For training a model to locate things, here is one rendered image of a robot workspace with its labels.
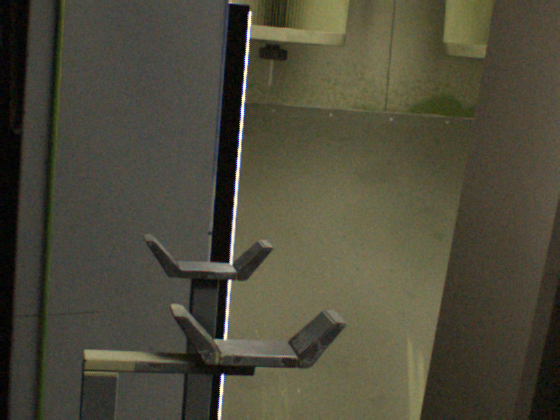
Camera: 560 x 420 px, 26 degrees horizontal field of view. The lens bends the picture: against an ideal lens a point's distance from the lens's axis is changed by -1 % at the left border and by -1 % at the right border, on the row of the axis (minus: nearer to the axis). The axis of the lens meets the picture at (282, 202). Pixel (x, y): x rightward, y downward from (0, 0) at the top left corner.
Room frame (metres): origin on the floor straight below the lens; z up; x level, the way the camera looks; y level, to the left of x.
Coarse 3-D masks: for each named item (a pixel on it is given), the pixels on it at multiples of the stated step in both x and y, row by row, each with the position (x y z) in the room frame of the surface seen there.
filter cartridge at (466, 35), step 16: (448, 0) 2.88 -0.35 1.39; (464, 0) 2.82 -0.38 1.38; (480, 0) 2.78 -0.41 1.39; (448, 16) 2.88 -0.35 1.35; (464, 16) 2.81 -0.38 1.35; (480, 16) 2.78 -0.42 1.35; (448, 32) 2.87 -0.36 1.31; (464, 32) 2.81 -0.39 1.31; (480, 32) 2.78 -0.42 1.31; (448, 48) 2.85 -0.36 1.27; (464, 48) 2.80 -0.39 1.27; (480, 48) 2.77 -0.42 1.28
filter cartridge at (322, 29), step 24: (240, 0) 2.68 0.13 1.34; (264, 0) 2.66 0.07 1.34; (288, 0) 2.66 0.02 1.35; (312, 0) 2.68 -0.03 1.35; (336, 0) 2.72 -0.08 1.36; (264, 24) 2.68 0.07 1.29; (288, 24) 2.67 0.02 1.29; (312, 24) 2.68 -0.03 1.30; (336, 24) 2.73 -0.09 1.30; (264, 48) 2.79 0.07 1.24
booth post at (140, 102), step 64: (128, 0) 1.09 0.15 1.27; (192, 0) 1.10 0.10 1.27; (64, 64) 1.08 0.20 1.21; (128, 64) 1.09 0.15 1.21; (192, 64) 1.10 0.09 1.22; (64, 128) 1.08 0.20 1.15; (128, 128) 1.09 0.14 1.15; (192, 128) 1.10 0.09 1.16; (64, 192) 1.08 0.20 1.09; (128, 192) 1.09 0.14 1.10; (192, 192) 1.11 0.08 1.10; (64, 256) 1.08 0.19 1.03; (128, 256) 1.10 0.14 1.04; (192, 256) 1.11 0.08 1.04; (64, 320) 1.09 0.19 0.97; (128, 320) 1.10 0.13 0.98; (64, 384) 1.09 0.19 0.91; (128, 384) 1.10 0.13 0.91
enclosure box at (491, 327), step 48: (528, 0) 1.75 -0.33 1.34; (528, 48) 1.74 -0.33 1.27; (480, 96) 1.90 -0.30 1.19; (528, 96) 1.72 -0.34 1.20; (480, 144) 1.88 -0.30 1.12; (528, 144) 1.70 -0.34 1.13; (480, 192) 1.86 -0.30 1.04; (528, 192) 1.68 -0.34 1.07; (480, 240) 1.84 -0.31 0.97; (528, 240) 1.67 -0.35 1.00; (480, 288) 1.82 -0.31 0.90; (528, 288) 1.65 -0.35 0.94; (480, 336) 1.80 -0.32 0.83; (528, 336) 1.63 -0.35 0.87; (432, 384) 1.98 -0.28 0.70; (480, 384) 1.78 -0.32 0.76; (528, 384) 1.65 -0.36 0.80
